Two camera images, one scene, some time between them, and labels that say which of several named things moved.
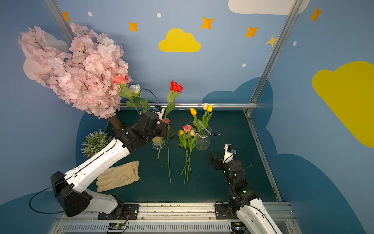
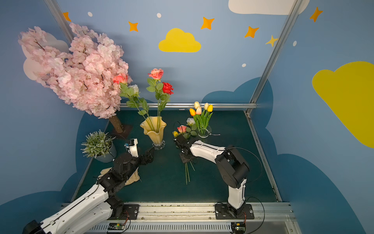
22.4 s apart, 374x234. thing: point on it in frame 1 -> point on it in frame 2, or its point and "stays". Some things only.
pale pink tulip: [193, 139] -> [198, 111]
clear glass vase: [202, 140] stays
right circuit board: [237, 227] stays
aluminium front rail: [175, 218] stays
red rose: [175, 89] -> [164, 98]
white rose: [143, 103] stays
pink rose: [121, 80] stays
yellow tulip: [210, 107] stays
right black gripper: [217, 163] -> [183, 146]
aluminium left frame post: [62, 23] stays
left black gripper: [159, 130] -> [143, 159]
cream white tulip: [205, 107] stays
